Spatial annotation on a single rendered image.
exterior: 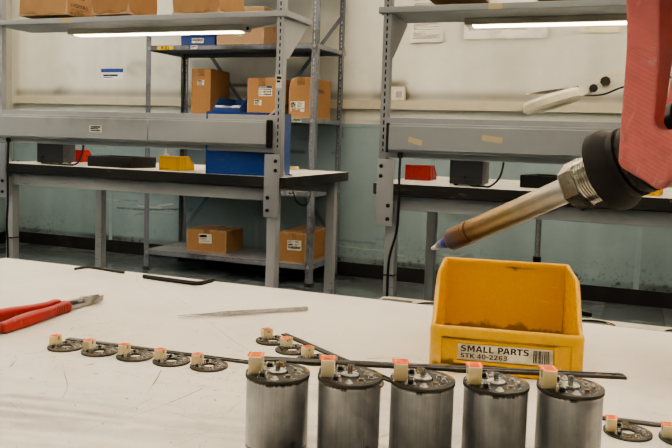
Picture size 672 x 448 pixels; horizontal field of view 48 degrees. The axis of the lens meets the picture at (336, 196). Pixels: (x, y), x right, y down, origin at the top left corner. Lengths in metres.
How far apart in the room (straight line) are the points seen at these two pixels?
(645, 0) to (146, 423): 0.32
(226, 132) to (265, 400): 2.60
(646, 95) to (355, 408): 0.15
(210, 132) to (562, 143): 1.28
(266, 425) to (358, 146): 4.63
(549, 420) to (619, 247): 4.36
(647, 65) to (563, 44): 4.47
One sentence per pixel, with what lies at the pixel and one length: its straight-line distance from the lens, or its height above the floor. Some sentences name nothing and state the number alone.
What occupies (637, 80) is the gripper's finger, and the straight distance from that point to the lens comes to 0.22.
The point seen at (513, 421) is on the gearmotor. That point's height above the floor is 0.80.
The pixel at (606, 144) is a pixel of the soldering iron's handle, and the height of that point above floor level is 0.90.
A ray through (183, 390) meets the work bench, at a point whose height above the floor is 0.75.
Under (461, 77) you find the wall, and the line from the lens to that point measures 4.75.
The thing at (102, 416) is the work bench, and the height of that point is 0.75.
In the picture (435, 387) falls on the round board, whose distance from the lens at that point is 0.29.
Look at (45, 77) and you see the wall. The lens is 6.27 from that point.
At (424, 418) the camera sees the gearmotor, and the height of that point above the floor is 0.80.
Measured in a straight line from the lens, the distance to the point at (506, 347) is 0.52.
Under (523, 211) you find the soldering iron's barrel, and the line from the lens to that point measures 0.25.
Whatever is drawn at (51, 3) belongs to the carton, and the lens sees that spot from 3.47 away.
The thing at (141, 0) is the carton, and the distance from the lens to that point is 3.29.
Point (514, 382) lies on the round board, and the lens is 0.31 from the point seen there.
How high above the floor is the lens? 0.90
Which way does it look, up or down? 4 degrees down
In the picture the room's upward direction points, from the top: 2 degrees clockwise
